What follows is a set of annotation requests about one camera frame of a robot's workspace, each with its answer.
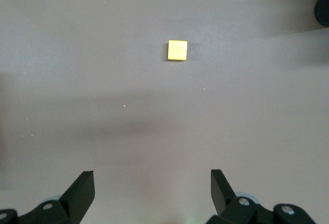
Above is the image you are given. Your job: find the black round object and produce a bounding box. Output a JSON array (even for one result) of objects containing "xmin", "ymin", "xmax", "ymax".
[{"xmin": 314, "ymin": 0, "xmax": 329, "ymax": 28}]

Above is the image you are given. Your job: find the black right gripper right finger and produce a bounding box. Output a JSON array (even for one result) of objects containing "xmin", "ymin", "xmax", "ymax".
[{"xmin": 205, "ymin": 169, "xmax": 319, "ymax": 224}]

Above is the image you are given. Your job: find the yellow block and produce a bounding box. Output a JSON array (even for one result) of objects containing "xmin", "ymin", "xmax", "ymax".
[{"xmin": 167, "ymin": 40, "xmax": 188, "ymax": 62}]

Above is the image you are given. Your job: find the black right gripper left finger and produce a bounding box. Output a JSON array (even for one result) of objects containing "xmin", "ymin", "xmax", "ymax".
[{"xmin": 0, "ymin": 170, "xmax": 96, "ymax": 224}]

